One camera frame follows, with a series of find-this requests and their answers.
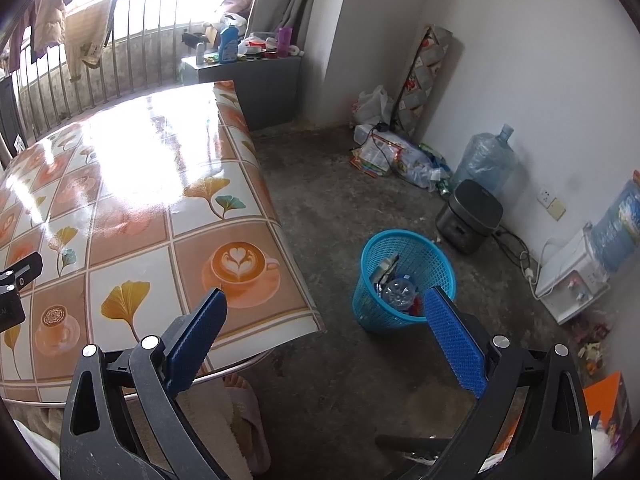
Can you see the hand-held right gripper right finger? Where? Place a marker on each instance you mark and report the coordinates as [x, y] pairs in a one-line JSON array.
[[455, 345]]

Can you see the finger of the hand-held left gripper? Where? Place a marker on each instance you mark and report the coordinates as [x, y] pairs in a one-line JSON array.
[[25, 270]]

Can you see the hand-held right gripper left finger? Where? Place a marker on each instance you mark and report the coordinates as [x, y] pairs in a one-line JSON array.
[[195, 340]]

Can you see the blue plastic waste basket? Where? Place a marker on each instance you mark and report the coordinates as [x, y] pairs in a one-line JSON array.
[[370, 310]]

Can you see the pink slipper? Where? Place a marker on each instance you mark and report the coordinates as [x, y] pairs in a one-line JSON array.
[[247, 410]]

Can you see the white water dispenser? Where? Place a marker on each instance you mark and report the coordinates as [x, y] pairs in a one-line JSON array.
[[565, 275]]

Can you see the black rice cooker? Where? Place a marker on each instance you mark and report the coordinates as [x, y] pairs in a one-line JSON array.
[[470, 210]]

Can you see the pile of small toys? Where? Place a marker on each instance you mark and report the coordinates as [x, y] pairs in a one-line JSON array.
[[592, 345]]

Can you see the orange box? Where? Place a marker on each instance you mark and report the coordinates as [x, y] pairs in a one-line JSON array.
[[605, 400]]

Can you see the large blue water jug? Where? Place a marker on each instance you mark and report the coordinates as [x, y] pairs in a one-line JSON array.
[[485, 160]]

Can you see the pile of plastic packets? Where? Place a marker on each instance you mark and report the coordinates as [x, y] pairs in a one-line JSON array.
[[400, 157]]

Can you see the blue jug with label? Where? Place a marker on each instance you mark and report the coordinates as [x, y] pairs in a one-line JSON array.
[[620, 230]]

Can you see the beige puffer jacket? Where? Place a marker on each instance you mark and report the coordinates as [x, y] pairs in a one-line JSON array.
[[50, 25]]

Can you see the beige hanging towel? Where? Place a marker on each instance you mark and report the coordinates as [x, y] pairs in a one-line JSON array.
[[87, 30]]

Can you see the white plastic bag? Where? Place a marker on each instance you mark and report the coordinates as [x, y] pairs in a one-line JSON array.
[[372, 105]]

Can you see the grey cabinet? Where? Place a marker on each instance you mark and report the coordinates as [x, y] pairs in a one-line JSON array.
[[270, 90]]

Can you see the white spray can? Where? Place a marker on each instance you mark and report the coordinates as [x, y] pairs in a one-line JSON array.
[[200, 52]]

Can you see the black case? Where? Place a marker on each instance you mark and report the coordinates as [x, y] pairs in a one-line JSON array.
[[192, 40]]

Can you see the blue detergent bottle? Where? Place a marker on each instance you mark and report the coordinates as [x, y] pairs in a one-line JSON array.
[[228, 45]]

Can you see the cardboard box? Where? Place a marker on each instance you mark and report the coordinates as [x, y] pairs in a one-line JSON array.
[[212, 34]]

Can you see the purple bottle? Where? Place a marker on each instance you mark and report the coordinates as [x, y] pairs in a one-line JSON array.
[[284, 42]]

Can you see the dark metal frame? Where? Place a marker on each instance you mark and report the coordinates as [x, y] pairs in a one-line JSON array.
[[10, 115]]

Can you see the white wall socket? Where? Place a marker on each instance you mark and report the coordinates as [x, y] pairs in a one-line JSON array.
[[550, 202]]

